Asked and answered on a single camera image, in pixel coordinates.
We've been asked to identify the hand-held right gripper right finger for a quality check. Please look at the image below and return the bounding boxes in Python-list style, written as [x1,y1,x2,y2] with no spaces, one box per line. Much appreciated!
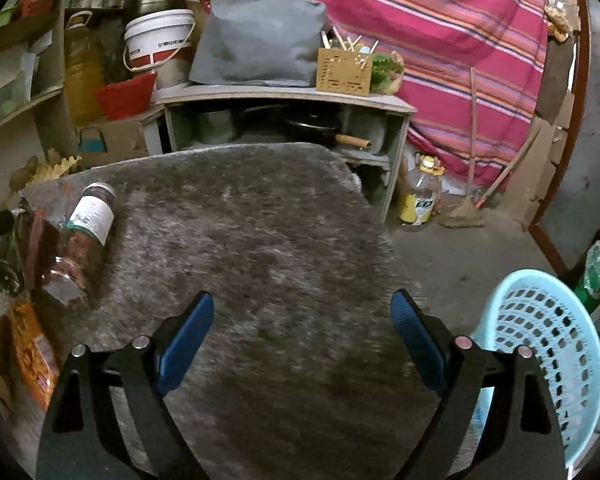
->
[390,288,568,480]

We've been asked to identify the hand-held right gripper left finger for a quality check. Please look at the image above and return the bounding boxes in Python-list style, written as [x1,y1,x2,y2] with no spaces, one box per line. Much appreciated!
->
[36,290,216,480]

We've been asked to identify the brown glass jar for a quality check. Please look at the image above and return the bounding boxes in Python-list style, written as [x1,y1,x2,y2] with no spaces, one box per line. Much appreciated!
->
[40,182,117,308]

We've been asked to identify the light blue plastic basket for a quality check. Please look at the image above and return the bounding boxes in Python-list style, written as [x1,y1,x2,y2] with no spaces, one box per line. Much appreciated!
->
[472,269,600,471]

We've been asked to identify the orange yellow snack wrapper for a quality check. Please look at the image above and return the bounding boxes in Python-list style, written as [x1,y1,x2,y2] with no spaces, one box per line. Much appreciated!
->
[7,300,61,411]

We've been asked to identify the cardboard egg tray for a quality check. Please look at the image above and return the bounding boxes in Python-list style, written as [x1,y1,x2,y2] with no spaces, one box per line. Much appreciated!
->
[27,155,83,186]

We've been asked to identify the wooden shelf unit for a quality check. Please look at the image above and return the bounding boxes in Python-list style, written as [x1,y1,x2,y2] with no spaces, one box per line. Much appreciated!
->
[0,0,81,171]

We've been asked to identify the oil bottle with yellow label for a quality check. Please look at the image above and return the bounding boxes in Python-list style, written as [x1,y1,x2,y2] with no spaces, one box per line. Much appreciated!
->
[397,156,445,227]

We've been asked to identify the large yellow oil bottle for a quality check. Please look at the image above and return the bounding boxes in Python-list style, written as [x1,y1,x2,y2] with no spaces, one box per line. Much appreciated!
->
[62,10,106,128]

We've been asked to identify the red plastic basket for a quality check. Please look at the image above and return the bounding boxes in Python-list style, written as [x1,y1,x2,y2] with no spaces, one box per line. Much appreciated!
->
[94,72,158,121]

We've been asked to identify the wooden stick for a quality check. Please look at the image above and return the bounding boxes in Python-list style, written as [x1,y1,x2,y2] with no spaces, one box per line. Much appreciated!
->
[475,122,543,208]

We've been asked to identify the stacked cardboard pieces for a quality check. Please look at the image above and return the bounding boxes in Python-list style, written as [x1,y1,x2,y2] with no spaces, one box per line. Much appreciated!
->
[500,85,576,231]

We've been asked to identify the small red basket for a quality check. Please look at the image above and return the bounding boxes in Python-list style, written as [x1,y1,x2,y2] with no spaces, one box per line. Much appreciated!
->
[20,0,61,18]

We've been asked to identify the white plastic bucket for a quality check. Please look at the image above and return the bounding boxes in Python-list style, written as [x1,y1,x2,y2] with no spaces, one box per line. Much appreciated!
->
[122,9,197,88]

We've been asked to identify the grey low cabinet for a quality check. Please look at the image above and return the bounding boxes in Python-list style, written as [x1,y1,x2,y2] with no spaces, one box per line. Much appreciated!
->
[152,84,417,223]

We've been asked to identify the green leafy packet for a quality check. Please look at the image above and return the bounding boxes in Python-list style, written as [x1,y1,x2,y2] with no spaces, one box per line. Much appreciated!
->
[370,51,406,96]

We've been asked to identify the small cardboard box with sticks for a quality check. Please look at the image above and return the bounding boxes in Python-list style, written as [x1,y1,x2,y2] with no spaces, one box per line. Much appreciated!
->
[315,47,373,97]

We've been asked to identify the bundle of chopsticks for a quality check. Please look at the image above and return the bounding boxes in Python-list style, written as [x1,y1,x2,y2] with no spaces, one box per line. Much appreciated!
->
[320,25,381,56]

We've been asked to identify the grey cloth cover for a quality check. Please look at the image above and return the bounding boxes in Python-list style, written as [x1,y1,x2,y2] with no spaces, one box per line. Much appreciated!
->
[189,0,327,87]

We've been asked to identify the red striped cloth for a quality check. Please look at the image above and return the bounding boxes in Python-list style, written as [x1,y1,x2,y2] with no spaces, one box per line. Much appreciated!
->
[185,0,551,191]

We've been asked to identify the tan hanging bundle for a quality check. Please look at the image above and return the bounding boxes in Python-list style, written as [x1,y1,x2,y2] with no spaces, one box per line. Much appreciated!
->
[545,2,576,41]

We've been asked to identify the broom with wooden handle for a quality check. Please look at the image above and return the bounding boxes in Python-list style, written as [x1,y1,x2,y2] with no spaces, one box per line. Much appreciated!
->
[437,66,486,228]

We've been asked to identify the frying pan with wooden handle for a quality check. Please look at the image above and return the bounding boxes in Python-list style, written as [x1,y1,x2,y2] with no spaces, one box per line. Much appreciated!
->
[285,115,372,151]

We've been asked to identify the brown wooden frame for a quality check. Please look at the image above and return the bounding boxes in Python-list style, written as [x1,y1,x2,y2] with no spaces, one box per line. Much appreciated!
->
[527,0,598,273]

